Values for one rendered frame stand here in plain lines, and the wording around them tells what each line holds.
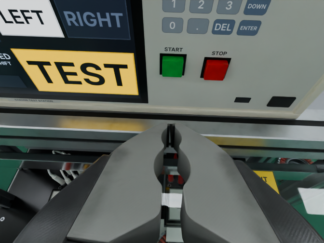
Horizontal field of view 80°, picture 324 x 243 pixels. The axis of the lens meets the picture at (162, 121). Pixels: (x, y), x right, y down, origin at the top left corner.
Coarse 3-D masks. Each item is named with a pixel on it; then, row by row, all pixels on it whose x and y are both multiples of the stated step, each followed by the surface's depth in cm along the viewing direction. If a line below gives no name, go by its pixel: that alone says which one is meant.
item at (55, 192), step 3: (63, 171) 46; (75, 171) 46; (66, 174) 45; (75, 174) 45; (78, 174) 46; (63, 177) 45; (69, 177) 45; (72, 177) 45; (60, 186) 44; (63, 186) 44; (54, 189) 41; (57, 189) 41; (60, 189) 41; (51, 192) 41; (54, 192) 41; (57, 192) 41; (51, 195) 40; (54, 195) 40; (51, 198) 40; (48, 201) 40
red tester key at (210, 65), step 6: (210, 60) 17; (216, 60) 17; (222, 60) 17; (210, 66) 16; (216, 66) 16; (222, 66) 16; (204, 72) 17; (210, 72) 17; (216, 72) 17; (222, 72) 17; (204, 78) 18; (210, 78) 18; (216, 78) 18; (222, 78) 17
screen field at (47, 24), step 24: (0, 0) 14; (24, 0) 13; (48, 0) 13; (72, 0) 13; (96, 0) 13; (120, 0) 13; (0, 24) 15; (24, 24) 15; (48, 24) 15; (72, 24) 15; (96, 24) 15; (120, 24) 14
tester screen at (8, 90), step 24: (0, 48) 17; (24, 48) 16; (48, 48) 16; (72, 48) 16; (96, 48) 16; (120, 48) 16; (0, 72) 19; (24, 72) 19; (96, 96) 21; (120, 96) 21
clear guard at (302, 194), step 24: (168, 168) 24; (264, 168) 24; (288, 168) 24; (312, 168) 24; (168, 192) 22; (288, 192) 22; (312, 192) 22; (168, 216) 21; (312, 216) 21; (168, 240) 19
